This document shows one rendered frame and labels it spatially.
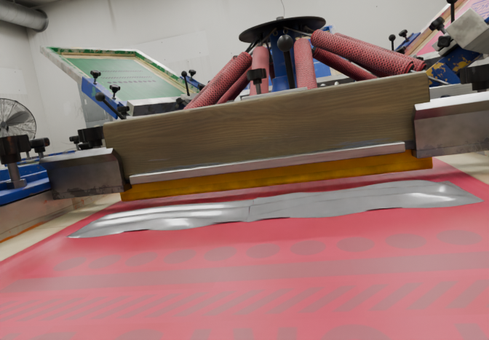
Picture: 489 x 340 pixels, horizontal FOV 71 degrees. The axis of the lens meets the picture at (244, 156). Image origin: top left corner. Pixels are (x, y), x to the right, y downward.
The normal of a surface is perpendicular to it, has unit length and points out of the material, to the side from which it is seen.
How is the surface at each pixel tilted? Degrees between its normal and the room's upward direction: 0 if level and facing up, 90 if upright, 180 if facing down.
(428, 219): 0
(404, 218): 0
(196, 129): 90
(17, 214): 90
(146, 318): 0
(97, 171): 90
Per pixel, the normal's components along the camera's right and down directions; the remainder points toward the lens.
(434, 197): -0.24, -0.77
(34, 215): 0.97, -0.12
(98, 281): -0.15, -0.98
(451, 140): -0.18, 0.15
